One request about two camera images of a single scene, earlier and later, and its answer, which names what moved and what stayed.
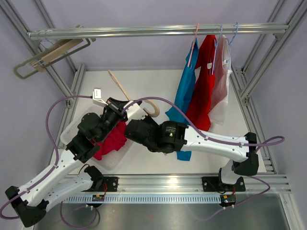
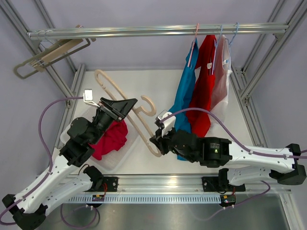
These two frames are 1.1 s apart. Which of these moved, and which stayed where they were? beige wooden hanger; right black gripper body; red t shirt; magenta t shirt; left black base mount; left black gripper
Moved: beige wooden hanger; right black gripper body
Stayed: magenta t shirt; red t shirt; left black base mount; left black gripper
